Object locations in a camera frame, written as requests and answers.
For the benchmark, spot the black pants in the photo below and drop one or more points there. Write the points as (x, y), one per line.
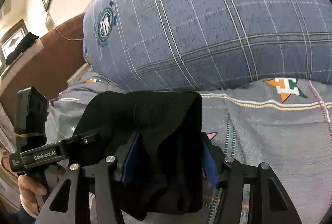
(162, 171)

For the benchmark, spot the dark left sleeve forearm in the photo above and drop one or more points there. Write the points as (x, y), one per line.
(23, 217)

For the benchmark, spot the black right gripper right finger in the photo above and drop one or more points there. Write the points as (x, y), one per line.
(268, 200)

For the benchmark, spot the brown wooden headboard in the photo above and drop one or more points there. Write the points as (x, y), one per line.
(46, 65)

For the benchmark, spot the grey patterned bedsheet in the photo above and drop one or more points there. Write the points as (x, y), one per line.
(254, 125)

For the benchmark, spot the blue plaid pillow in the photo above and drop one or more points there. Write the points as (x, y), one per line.
(207, 44)

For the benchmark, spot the black cloth on headboard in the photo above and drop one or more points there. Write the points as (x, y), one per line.
(24, 45)

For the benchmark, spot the bare left hand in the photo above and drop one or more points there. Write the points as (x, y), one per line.
(29, 190)

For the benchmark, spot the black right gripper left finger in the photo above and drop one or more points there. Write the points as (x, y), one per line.
(68, 201)

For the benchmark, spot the framed wall picture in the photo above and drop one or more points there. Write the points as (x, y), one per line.
(10, 41)

